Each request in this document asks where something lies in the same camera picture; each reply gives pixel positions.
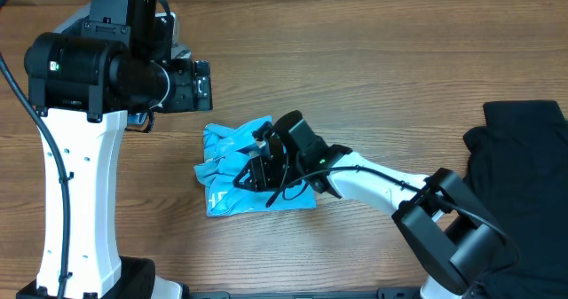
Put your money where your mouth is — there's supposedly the light blue printed t-shirt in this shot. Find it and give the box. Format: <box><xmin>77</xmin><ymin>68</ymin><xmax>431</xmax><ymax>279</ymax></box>
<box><xmin>193</xmin><ymin>114</ymin><xmax>318</xmax><ymax>218</ymax></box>

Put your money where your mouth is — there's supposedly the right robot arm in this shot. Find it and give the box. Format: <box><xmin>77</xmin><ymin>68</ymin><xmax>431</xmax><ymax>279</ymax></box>
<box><xmin>233</xmin><ymin>111</ymin><xmax>516</xmax><ymax>298</ymax></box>

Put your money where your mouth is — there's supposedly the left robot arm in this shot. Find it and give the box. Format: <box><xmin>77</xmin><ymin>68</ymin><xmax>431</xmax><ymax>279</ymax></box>
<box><xmin>18</xmin><ymin>0</ymin><xmax>213</xmax><ymax>299</ymax></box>

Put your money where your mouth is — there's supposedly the folded grey garment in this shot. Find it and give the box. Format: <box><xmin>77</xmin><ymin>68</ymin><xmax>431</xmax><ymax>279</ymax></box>
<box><xmin>53</xmin><ymin>3</ymin><xmax>192</xmax><ymax>59</ymax></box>

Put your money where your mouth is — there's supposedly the folded blue denim garment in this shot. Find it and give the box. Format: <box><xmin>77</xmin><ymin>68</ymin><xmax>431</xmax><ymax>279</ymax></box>
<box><xmin>127</xmin><ymin>113</ymin><xmax>148</xmax><ymax>126</ymax></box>

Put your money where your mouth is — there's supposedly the black garment at right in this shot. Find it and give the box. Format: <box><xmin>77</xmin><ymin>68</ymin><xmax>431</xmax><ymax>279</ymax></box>
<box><xmin>463</xmin><ymin>100</ymin><xmax>567</xmax><ymax>298</ymax></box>

